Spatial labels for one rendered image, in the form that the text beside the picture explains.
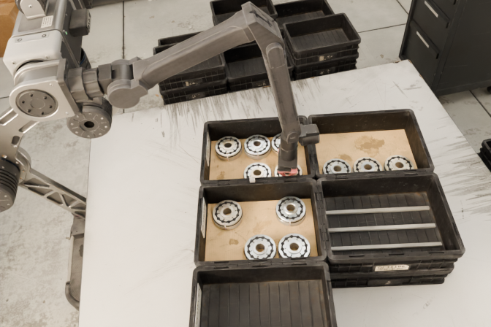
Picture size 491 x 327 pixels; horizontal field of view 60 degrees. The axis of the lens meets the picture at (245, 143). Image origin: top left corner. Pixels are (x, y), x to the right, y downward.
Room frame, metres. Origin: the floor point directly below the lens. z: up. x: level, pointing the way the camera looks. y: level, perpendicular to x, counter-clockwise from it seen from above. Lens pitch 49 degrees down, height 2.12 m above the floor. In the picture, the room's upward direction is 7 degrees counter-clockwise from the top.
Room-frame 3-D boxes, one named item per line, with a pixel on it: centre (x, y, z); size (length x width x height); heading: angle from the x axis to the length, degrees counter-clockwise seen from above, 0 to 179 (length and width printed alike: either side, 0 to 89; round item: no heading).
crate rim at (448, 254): (0.68, -0.41, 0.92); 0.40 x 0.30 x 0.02; 85
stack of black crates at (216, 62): (2.05, 0.27, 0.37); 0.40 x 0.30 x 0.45; 96
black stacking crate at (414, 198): (0.68, -0.41, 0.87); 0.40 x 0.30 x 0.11; 85
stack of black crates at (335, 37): (2.13, -0.53, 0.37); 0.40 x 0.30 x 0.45; 96
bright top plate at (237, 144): (1.09, 0.07, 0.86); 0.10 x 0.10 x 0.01
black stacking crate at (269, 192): (0.71, -0.01, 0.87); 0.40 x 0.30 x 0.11; 85
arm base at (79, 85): (0.84, 0.38, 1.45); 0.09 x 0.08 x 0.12; 6
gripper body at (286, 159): (0.93, -0.14, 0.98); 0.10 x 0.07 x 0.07; 170
